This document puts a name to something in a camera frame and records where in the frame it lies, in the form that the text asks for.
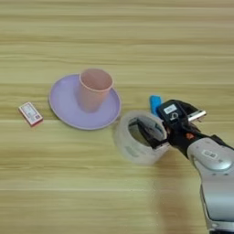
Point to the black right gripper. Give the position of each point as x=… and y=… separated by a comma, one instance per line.
x=179, y=137

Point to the blue rectangular bar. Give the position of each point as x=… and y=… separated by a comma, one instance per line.
x=154, y=103

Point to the clear tape roll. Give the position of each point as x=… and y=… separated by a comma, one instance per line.
x=128, y=152

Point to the pink plastic cup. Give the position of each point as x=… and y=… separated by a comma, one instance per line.
x=91, y=94

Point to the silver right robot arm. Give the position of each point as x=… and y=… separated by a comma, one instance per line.
x=219, y=189

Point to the black box with white label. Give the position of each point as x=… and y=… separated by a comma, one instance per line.
x=172, y=111

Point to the purple round plate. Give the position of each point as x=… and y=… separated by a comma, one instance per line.
x=65, y=103

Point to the small red white box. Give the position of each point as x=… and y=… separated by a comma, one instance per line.
x=30, y=113

